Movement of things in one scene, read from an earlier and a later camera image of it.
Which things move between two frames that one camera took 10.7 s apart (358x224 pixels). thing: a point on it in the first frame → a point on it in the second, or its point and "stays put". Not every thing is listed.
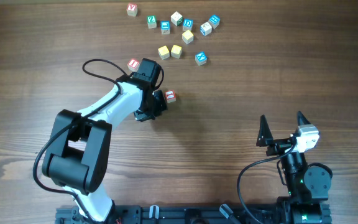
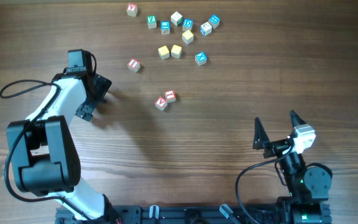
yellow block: [163, 52] stays put
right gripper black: [265, 139] → [261, 140]
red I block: [170, 96] stays put
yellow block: [176, 51] stays put
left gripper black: [140, 114] → [102, 84]
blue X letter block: [201, 58] stays put
